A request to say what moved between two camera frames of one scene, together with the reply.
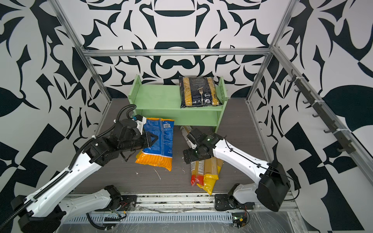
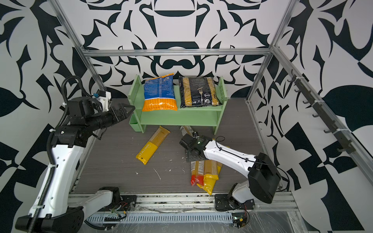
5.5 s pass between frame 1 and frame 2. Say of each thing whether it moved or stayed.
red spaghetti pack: stayed
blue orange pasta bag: moved
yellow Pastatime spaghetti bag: stayed
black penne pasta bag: stayed
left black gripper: moved
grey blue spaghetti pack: stayed
